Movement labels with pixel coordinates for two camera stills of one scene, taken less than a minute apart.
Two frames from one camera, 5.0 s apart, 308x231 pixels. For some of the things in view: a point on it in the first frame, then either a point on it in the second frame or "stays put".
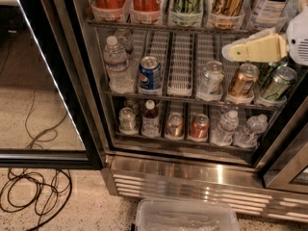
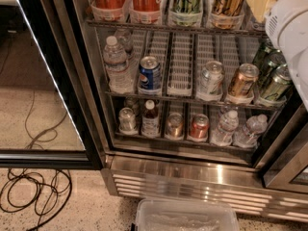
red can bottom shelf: (199, 126) stays put
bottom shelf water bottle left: (222, 135) stays put
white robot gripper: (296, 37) -> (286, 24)
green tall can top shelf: (186, 5) stays put
